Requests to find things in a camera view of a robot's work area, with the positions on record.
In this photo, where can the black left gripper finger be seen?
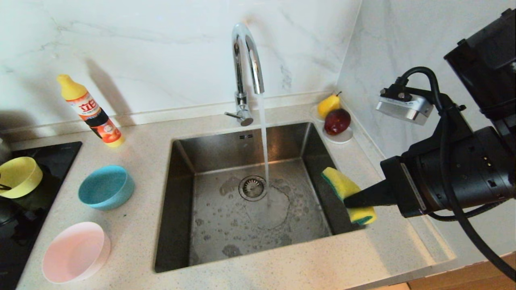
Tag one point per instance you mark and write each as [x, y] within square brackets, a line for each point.
[4, 187]

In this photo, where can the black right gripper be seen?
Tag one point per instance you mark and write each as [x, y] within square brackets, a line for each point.
[463, 173]

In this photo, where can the yellow plastic bowl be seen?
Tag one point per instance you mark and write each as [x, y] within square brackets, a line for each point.
[20, 177]

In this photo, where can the yellow fish-shaped sponge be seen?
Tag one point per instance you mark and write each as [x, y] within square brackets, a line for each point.
[340, 183]

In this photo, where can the pink plastic bowl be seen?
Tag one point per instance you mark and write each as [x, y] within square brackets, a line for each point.
[74, 251]

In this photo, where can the orange yellow dish soap bottle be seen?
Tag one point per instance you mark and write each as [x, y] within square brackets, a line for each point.
[94, 117]

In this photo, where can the stainless steel sink basin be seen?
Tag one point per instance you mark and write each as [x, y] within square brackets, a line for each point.
[225, 241]

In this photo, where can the black induction cooktop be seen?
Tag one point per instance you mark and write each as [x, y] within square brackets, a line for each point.
[60, 157]

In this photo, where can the small white dish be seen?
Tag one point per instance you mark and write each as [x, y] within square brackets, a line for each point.
[340, 139]

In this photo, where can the dark red apple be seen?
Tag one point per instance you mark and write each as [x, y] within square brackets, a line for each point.
[338, 122]

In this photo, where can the black braided right arm sleeve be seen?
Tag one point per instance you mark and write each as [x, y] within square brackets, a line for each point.
[463, 218]

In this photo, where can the blue plastic bowl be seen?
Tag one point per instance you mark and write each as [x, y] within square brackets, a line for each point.
[105, 188]

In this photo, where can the yellow pear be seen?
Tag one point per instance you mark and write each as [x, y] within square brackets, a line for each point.
[328, 106]

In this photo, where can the clear running water stream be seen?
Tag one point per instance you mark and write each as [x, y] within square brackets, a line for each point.
[264, 141]

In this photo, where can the round metal drain strainer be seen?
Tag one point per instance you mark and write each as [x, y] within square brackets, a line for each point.
[250, 187]

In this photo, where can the chrome gooseneck faucet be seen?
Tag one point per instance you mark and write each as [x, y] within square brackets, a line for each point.
[238, 64]

